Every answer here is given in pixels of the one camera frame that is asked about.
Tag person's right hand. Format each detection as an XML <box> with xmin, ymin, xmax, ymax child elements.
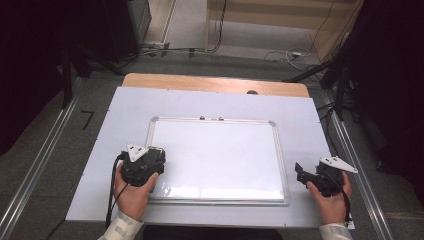
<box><xmin>306</xmin><ymin>171</ymin><xmax>353</xmax><ymax>225</ymax></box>

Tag person's dark trousers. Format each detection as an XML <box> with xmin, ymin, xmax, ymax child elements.
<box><xmin>142</xmin><ymin>225</ymin><xmax>285</xmax><ymax>240</ymax></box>

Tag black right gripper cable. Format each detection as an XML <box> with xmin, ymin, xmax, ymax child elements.
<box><xmin>323</xmin><ymin>167</ymin><xmax>353</xmax><ymax>224</ymax></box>

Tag black metal stand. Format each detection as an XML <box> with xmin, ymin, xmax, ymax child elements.
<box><xmin>60</xmin><ymin>42</ymin><xmax>125</xmax><ymax>110</ymax></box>
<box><xmin>282</xmin><ymin>31</ymin><xmax>356</xmax><ymax>122</ymax></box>

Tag person's left hand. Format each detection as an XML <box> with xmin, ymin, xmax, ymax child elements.
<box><xmin>113</xmin><ymin>167</ymin><xmax>160</xmax><ymax>222</ymax></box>

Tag black floor cable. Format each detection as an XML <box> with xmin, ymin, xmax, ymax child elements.
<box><xmin>316</xmin><ymin>102</ymin><xmax>339</xmax><ymax>158</ymax></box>

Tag power strip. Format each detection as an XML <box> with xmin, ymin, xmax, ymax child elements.
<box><xmin>142</xmin><ymin>41</ymin><xmax>171</xmax><ymax>57</ymax></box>

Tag white coiled floor cable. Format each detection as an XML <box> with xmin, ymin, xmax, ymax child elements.
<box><xmin>263</xmin><ymin>47</ymin><xmax>312</xmax><ymax>72</ymax></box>

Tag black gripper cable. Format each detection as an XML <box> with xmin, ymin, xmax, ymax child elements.
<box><xmin>323</xmin><ymin>167</ymin><xmax>353</xmax><ymax>224</ymax></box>
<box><xmin>105</xmin><ymin>150</ymin><xmax>132</xmax><ymax>230</ymax></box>

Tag large white cover board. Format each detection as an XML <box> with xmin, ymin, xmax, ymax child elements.
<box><xmin>65</xmin><ymin>85</ymin><xmax>356</xmax><ymax>230</ymax></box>

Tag light wooden shelf unit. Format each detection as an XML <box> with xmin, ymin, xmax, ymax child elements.
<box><xmin>204</xmin><ymin>0</ymin><xmax>365</xmax><ymax>62</ymax></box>

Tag dark curtain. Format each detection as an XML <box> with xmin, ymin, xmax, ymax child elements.
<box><xmin>348</xmin><ymin>0</ymin><xmax>424</xmax><ymax>209</ymax></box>
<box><xmin>0</xmin><ymin>0</ymin><xmax>73</xmax><ymax>158</ymax></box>

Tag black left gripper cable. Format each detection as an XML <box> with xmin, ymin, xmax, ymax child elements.
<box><xmin>105</xmin><ymin>150</ymin><xmax>132</xmax><ymax>230</ymax></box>

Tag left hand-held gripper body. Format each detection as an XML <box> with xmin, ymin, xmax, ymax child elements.
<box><xmin>120</xmin><ymin>143</ymin><xmax>158</xmax><ymax>187</ymax></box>

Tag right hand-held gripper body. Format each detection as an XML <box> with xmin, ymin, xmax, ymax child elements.
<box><xmin>308</xmin><ymin>156</ymin><xmax>359</xmax><ymax>198</ymax></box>

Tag aluminium floor rail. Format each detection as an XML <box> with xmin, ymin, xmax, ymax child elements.
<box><xmin>324</xmin><ymin>96</ymin><xmax>396</xmax><ymax>240</ymax></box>
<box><xmin>0</xmin><ymin>78</ymin><xmax>83</xmax><ymax>240</ymax></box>

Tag dark cabinet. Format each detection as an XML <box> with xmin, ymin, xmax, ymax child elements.
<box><xmin>101</xmin><ymin>0</ymin><xmax>152</xmax><ymax>63</ymax></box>

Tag silver framed whiteboard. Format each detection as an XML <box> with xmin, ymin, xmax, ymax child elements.
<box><xmin>145</xmin><ymin>115</ymin><xmax>290</xmax><ymax>207</ymax></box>

